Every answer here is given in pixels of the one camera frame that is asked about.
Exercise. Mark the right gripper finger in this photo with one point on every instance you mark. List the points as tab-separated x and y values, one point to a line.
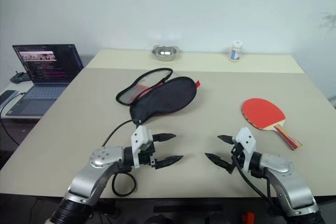
219	160
227	139

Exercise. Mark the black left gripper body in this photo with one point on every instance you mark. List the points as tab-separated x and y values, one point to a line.
147	155

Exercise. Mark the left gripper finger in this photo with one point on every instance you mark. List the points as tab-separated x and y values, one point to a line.
169	161
164	137

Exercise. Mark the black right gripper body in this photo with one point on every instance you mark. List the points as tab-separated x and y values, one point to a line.
237	157

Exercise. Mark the black mesh racket case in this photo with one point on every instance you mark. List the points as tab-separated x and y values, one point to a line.
162	95

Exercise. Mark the red table tennis paddle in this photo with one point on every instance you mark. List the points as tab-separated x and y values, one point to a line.
260	111

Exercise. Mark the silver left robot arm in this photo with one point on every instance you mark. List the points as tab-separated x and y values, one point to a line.
105	155

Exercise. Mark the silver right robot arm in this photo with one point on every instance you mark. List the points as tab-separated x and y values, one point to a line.
278	163

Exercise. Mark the dark rounded shape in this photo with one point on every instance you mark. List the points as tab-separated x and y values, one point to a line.
215	218

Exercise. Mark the red block under table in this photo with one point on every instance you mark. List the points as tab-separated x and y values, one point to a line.
248	218

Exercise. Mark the steel bowl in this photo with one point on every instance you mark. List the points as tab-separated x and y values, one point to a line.
165	54

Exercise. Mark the white plastic bottle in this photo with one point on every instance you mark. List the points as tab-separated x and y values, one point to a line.
236	52

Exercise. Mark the open grey laptop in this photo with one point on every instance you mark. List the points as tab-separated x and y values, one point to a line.
47	61

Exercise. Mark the black handheld controller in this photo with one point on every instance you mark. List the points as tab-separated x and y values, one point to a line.
19	78

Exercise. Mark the flat black device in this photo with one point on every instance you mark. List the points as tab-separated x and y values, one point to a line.
6	96

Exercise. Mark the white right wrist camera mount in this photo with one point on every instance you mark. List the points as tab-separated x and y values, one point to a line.
245	137

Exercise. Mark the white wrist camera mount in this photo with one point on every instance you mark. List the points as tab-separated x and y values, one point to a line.
245	137
140	136

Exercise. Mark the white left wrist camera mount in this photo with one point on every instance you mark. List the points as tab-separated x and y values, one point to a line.
140	136

